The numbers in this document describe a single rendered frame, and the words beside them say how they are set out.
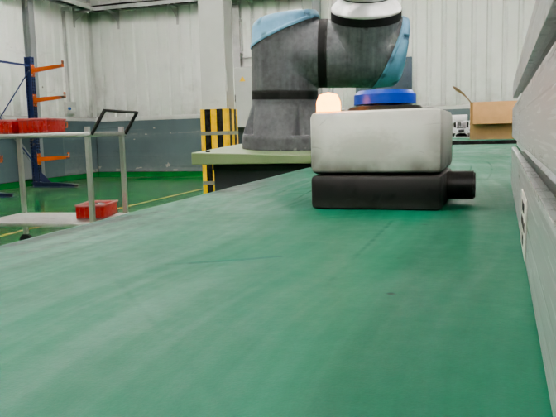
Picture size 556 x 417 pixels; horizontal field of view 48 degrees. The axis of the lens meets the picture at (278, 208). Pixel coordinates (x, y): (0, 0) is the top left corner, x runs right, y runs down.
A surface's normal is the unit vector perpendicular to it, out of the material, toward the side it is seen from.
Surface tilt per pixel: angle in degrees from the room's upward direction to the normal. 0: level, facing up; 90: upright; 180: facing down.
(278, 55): 93
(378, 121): 90
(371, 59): 112
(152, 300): 0
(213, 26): 90
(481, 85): 90
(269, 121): 74
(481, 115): 68
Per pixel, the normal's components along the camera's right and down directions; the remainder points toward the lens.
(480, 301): -0.03, -0.99
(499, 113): -0.30, -0.25
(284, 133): 0.00, -0.14
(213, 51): -0.29, 0.12
